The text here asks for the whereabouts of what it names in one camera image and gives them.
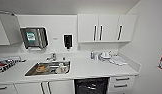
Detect stainless steel dishwasher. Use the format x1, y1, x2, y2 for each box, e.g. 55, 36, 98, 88
73, 77, 111, 94

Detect blue-label dish soap bottle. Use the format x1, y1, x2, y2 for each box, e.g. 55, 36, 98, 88
90, 50, 95, 60

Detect small chrome soap pump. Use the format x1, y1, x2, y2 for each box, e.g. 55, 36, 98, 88
62, 55, 67, 62

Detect stack of white dishes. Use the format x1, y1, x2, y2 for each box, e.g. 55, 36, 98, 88
98, 50, 113, 61

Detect white cup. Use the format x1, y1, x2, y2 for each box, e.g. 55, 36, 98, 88
59, 62, 65, 69

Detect white dirty plate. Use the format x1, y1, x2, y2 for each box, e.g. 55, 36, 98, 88
56, 66, 69, 75

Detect chrome sink faucet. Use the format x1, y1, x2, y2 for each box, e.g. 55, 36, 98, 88
46, 52, 58, 62

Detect white dish towel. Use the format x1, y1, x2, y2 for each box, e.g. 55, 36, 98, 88
110, 55, 129, 66

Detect white two-door base cabinet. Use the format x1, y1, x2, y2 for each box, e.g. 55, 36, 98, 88
13, 79, 76, 94

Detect white paper towel sheet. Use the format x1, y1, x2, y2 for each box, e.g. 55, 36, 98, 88
30, 47, 43, 52

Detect bowl with orange leftovers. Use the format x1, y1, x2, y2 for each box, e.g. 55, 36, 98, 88
36, 64, 47, 74

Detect grey paper towel dispenser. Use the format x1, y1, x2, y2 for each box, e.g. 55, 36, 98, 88
20, 26, 50, 51

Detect stainless steel sink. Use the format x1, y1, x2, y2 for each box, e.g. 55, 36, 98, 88
24, 60, 72, 77

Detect white kitchen drawer unit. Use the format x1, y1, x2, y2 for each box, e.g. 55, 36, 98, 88
108, 75, 136, 94
0, 83, 18, 94

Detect black wall soap dispenser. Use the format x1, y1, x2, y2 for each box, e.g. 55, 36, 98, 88
63, 34, 73, 50

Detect silver cabinet bar handle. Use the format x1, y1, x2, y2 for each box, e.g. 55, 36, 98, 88
92, 24, 98, 42
117, 24, 124, 42
40, 82, 46, 94
98, 24, 104, 42
46, 81, 52, 94

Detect silver drawer bar handle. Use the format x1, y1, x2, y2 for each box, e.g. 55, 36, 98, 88
115, 77, 131, 82
113, 84, 129, 88
0, 86, 8, 91

